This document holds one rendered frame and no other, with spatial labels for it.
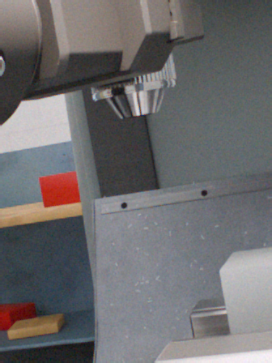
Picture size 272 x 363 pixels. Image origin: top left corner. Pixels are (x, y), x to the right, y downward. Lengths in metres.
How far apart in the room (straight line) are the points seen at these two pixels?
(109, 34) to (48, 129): 4.58
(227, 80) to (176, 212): 0.14
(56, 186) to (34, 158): 0.67
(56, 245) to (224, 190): 4.22
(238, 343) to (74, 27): 0.17
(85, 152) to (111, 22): 0.48
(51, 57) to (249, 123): 0.47
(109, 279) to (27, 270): 4.29
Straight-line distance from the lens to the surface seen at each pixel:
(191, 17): 0.47
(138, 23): 0.39
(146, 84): 0.45
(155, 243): 0.83
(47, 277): 5.08
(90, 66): 0.38
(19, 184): 5.06
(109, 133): 0.85
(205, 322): 0.50
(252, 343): 0.42
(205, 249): 0.81
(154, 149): 0.85
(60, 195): 4.36
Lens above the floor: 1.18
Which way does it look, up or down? 3 degrees down
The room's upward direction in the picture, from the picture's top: 10 degrees counter-clockwise
